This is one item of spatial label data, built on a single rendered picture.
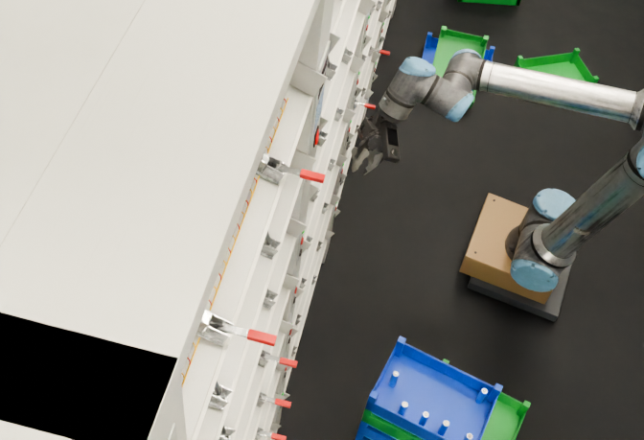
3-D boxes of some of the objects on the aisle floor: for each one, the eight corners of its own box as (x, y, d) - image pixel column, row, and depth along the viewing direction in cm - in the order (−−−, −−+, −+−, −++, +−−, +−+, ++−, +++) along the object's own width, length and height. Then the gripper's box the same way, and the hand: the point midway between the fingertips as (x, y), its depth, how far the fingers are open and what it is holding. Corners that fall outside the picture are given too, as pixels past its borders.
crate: (523, 412, 264) (531, 402, 258) (502, 466, 252) (509, 457, 246) (439, 368, 271) (444, 358, 264) (414, 419, 259) (419, 408, 253)
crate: (572, 60, 371) (578, 47, 365) (592, 92, 360) (599, 79, 353) (512, 69, 364) (517, 56, 358) (531, 101, 353) (537, 87, 346)
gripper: (400, 106, 239) (365, 163, 249) (369, 98, 233) (334, 156, 243) (411, 124, 233) (375, 181, 243) (379, 114, 227) (344, 173, 237)
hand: (360, 171), depth 241 cm, fingers open, 3 cm apart
